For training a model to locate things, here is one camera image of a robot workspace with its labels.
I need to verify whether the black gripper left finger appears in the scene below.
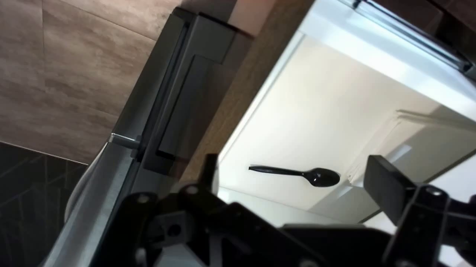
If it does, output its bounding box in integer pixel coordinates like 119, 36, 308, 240
177, 152, 262, 235

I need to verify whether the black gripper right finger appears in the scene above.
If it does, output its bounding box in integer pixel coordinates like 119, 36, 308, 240
363, 154, 476, 267

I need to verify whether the black plastic spoon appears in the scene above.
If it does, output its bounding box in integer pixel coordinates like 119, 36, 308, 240
247, 164, 342, 188

